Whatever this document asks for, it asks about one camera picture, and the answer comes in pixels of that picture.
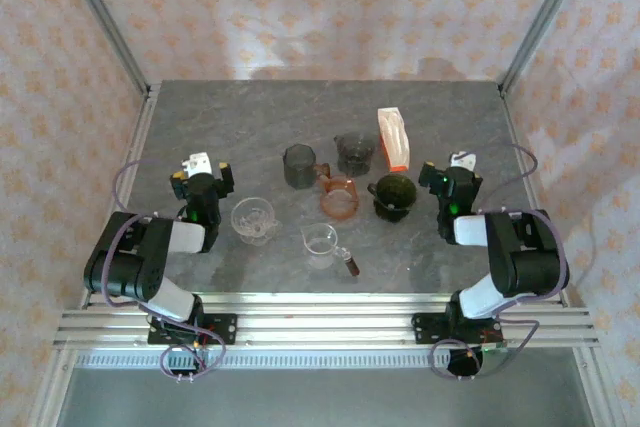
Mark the dark green dripper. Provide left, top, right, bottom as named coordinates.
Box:
left=367, top=173, right=418, bottom=223

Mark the clear glass dripper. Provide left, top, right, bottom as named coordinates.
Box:
left=230, top=196, right=281, bottom=247

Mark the grey faceted server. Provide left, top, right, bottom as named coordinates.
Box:
left=282, top=143, right=332, bottom=192

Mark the dark grey translucent dripper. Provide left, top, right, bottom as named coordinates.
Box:
left=333, top=131, right=376, bottom=177

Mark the orange translucent dripper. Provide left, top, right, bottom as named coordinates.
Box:
left=319, top=174, right=361, bottom=221

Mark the clear pitcher with brown handle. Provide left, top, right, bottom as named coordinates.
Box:
left=299, top=222, right=362, bottom=277

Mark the orange coffee filter box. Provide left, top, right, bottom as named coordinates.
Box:
left=377, top=106, right=414, bottom=172

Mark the orange patterned white curtain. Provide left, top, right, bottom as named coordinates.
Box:
left=0, top=0, right=640, bottom=427

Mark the grey metal panel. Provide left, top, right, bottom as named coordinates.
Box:
left=57, top=366, right=594, bottom=427

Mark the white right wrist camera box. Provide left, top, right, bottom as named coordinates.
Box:
left=448, top=150, right=477, bottom=172

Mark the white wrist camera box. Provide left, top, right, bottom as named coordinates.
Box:
left=448, top=150, right=477, bottom=172
left=180, top=151, right=214, bottom=179

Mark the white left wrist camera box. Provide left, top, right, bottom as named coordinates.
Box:
left=180, top=151, right=214, bottom=179

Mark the aluminium table side rail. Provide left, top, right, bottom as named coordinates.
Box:
left=499, top=84, right=571, bottom=308
left=79, top=82, right=162, bottom=309

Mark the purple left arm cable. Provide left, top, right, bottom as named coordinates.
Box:
left=102, top=159, right=194, bottom=309

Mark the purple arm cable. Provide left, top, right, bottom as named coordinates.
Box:
left=102, top=159, right=194, bottom=309
left=469, top=143, right=571, bottom=308

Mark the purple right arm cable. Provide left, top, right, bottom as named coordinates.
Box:
left=469, top=143, right=571, bottom=308

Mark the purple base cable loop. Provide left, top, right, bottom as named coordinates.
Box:
left=159, top=341, right=226, bottom=384
left=430, top=319, right=540, bottom=381

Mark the wide aluminium base rail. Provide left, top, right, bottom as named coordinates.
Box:
left=52, top=290, right=601, bottom=351

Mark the aluminium frame post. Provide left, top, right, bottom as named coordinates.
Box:
left=499, top=0, right=596, bottom=96
left=52, top=0, right=154, bottom=98

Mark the grey slotted cable duct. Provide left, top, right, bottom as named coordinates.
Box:
left=74, top=349, right=501, bottom=372

